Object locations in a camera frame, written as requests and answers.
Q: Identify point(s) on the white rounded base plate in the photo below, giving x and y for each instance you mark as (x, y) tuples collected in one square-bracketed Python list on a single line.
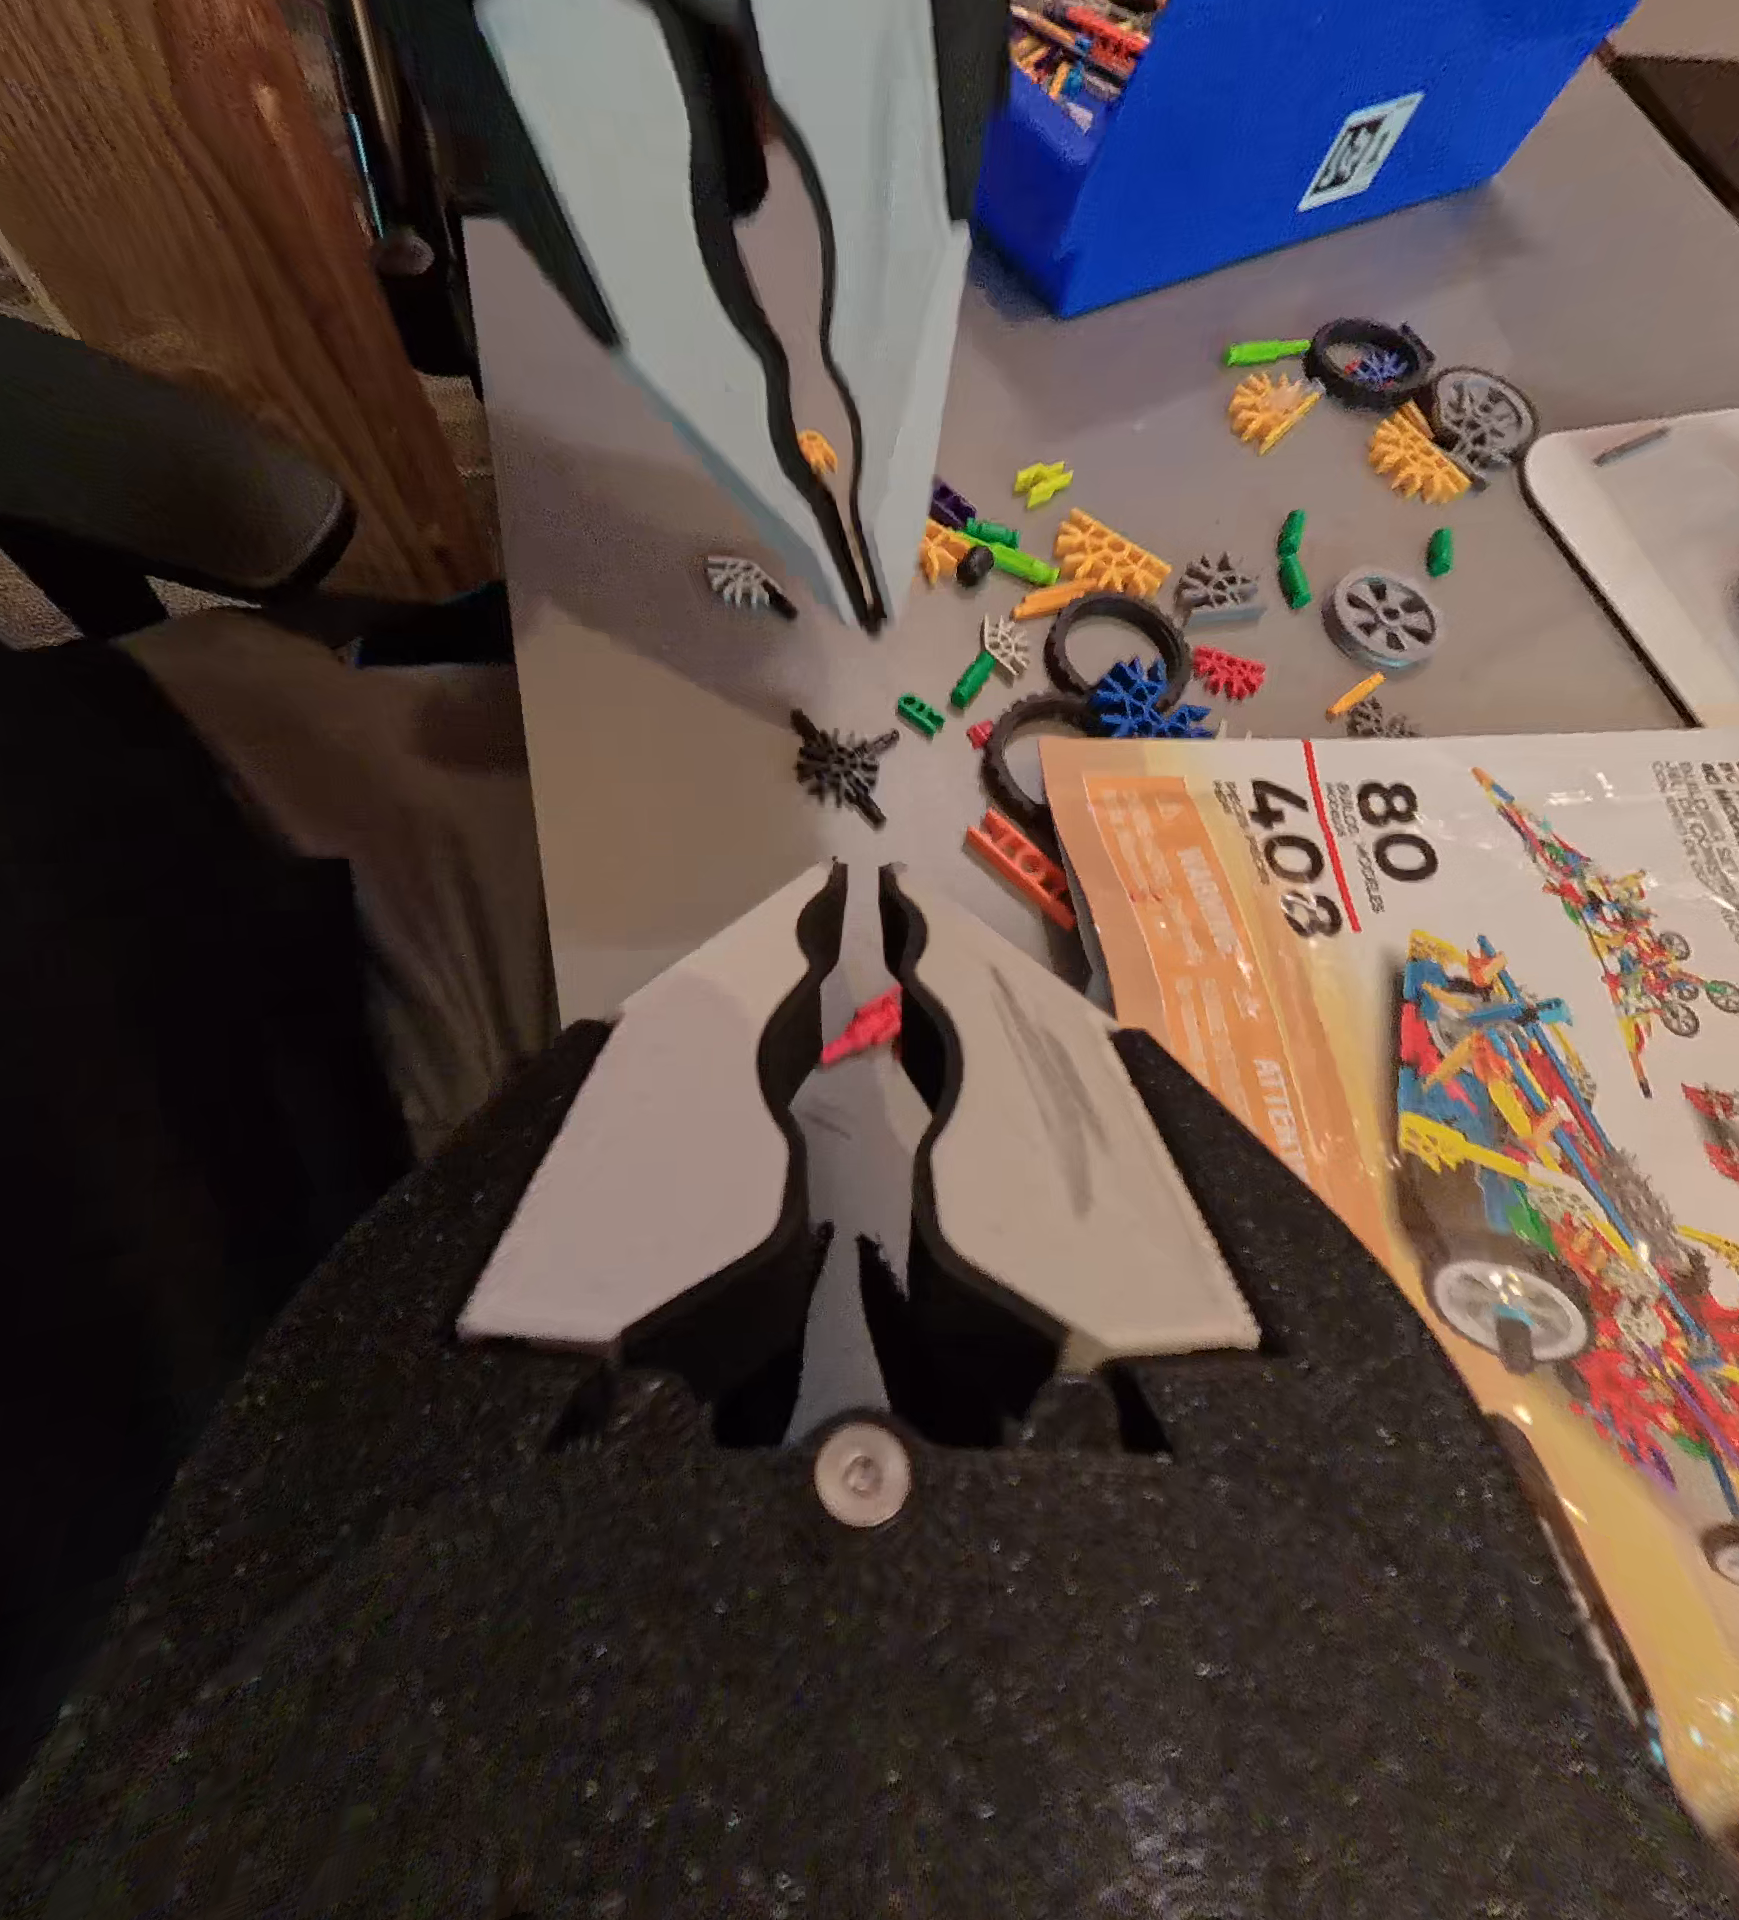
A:
[(1663, 571)]

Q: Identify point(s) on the grey spoked wheel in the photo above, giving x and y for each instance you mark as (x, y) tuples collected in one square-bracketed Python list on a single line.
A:
[(1385, 617)]

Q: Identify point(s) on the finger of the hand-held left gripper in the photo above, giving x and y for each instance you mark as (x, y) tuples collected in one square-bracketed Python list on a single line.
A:
[(883, 195), (612, 195)]

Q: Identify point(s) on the dark grey snowflake connector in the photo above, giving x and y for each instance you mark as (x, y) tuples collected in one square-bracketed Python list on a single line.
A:
[(1379, 725)]

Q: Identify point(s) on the black snowflake connector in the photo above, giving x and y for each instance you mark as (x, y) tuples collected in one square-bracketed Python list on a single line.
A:
[(841, 766)]

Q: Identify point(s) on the black office chair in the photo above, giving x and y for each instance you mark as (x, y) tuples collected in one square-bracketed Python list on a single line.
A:
[(104, 435)]

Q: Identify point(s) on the small yellow connector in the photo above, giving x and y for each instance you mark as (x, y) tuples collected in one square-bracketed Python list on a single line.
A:
[(814, 451)]

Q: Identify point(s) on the yellow fan connector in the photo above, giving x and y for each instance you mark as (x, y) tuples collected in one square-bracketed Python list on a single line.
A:
[(1272, 411), (1109, 551), (936, 554), (1411, 459)]

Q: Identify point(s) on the dark green short rod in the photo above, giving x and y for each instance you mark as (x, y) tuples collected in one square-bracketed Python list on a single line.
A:
[(1297, 582), (1438, 551), (991, 534), (972, 684), (1291, 534)]

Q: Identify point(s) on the orange rod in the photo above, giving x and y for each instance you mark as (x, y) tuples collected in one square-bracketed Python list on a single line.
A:
[(1043, 605), (1064, 593), (1356, 695)]

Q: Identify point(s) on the purple holed connector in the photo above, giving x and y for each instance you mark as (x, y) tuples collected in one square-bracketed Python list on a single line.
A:
[(944, 504)]

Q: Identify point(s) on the blue snowflake connector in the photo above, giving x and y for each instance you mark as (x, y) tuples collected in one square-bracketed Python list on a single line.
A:
[(1147, 698)]

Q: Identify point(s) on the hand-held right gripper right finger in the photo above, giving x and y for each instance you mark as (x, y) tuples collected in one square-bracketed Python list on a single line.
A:
[(1078, 1202)]

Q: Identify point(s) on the pale grey fan connector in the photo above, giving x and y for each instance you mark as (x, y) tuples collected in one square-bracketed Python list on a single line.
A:
[(738, 581), (1006, 648)]

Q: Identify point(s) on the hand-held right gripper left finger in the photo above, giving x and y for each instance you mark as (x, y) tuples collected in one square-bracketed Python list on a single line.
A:
[(631, 1185)]

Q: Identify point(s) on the black rubber tire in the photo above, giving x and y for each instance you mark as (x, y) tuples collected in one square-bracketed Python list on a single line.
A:
[(1177, 640), (1320, 369), (999, 766)]

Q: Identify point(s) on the lime yellow clip connector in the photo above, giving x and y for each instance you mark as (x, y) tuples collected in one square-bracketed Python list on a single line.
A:
[(1043, 480)]

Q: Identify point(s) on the orange ladder piece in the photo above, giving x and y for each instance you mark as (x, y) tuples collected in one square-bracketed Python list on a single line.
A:
[(1018, 863)]

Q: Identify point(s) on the lime green rod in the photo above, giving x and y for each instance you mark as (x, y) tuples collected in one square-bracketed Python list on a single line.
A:
[(1023, 562), (1265, 355)]

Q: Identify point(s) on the dark grey fan connector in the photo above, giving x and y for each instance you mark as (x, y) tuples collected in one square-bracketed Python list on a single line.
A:
[(1218, 586)]

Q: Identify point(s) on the wooden cabinet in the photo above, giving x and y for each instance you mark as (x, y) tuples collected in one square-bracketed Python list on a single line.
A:
[(178, 223)]

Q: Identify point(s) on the grey rod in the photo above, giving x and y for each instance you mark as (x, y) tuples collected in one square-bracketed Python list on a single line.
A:
[(1630, 448)]

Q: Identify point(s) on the small green clip connector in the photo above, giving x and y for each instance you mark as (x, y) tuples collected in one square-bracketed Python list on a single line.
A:
[(917, 715)]

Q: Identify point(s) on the red fan connector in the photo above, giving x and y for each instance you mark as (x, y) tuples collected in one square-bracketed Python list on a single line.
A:
[(1228, 670)]

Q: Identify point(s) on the grey wheel with black tire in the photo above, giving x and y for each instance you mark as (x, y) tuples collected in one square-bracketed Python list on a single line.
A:
[(1479, 417)]

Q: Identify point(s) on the blue plastic bin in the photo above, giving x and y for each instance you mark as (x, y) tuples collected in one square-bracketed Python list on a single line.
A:
[(1228, 178)]

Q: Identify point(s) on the pile of toy building pieces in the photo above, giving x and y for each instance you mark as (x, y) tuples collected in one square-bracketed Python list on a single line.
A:
[(1078, 46)]

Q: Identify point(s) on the small dark blue connector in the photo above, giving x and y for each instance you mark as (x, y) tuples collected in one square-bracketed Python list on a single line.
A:
[(1372, 366)]

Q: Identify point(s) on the printed toy packaging sheet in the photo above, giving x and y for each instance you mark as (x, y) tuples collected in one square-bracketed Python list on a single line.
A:
[(1408, 1052)]

